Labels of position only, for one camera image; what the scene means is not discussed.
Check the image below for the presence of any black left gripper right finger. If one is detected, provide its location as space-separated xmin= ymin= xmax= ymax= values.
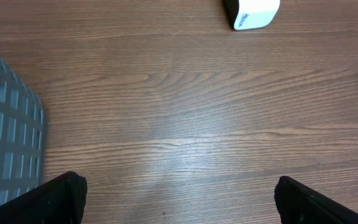
xmin=274 ymin=176 xmax=358 ymax=224

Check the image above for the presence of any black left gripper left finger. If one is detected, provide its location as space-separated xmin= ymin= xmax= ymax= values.
xmin=0 ymin=171 xmax=88 ymax=224

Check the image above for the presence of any white barcode scanner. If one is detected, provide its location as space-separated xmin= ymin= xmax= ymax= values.
xmin=223 ymin=0 xmax=280 ymax=30

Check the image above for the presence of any grey plastic mesh basket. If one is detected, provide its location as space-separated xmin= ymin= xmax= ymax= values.
xmin=0 ymin=57 xmax=48 ymax=206

